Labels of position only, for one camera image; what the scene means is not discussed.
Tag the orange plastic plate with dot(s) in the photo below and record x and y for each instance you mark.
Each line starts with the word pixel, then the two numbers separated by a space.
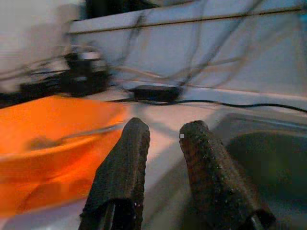
pixel 36 198

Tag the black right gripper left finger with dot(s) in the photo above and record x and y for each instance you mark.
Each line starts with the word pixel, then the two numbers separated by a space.
pixel 120 172

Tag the orange plastic bowl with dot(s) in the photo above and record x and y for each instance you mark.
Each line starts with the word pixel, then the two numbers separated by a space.
pixel 60 115

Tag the stainless steel sink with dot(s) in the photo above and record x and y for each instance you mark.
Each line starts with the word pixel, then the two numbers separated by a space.
pixel 263 155

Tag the small black power adapter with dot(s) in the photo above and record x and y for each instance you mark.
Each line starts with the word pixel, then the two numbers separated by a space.
pixel 156 92

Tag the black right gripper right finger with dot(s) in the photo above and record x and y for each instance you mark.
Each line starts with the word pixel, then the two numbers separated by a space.
pixel 211 179

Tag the metal fork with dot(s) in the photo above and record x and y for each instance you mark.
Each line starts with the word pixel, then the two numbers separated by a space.
pixel 72 137

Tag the black power strip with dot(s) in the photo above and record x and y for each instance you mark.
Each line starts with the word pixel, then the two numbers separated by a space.
pixel 36 89

